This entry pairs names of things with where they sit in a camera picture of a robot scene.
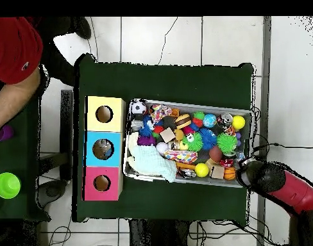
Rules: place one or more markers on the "mint green cloth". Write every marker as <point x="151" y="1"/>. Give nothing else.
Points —
<point x="153" y="163"/>

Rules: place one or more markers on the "person's forearm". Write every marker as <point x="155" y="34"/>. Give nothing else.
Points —
<point x="13" y="100"/>

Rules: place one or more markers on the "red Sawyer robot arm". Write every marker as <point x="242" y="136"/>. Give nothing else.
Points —
<point x="279" y="184"/>

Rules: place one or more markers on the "clear mesh bin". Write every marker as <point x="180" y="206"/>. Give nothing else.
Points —
<point x="126" y="171"/>

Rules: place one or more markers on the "wooden box with three holes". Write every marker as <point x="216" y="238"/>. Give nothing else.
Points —
<point x="92" y="148"/>

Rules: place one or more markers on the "brown burger toy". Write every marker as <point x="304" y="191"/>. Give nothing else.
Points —
<point x="182" y="121"/>

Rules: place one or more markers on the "small soccer ball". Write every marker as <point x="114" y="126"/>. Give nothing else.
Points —
<point x="138" y="107"/>

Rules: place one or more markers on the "green spiky ball with eyes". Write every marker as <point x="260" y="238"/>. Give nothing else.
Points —
<point x="193" y="142"/>

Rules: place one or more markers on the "large blue spiky ball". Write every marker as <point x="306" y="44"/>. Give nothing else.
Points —
<point x="207" y="139"/>

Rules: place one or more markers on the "small globe ball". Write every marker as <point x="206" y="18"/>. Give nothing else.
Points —
<point x="209" y="120"/>

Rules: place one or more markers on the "plain yellow ball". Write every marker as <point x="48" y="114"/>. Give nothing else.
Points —
<point x="201" y="169"/>

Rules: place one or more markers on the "small orange basketball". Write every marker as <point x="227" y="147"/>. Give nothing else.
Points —
<point x="229" y="173"/>

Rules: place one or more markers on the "yellow smiley ball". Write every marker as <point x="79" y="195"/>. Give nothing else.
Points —
<point x="238" y="122"/>

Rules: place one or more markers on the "purple cup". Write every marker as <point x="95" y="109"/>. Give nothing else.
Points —
<point x="5" y="134"/>

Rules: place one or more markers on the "person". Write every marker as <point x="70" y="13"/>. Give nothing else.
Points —
<point x="13" y="46"/>

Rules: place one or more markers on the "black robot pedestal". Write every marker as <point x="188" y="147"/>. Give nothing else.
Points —
<point x="156" y="236"/>

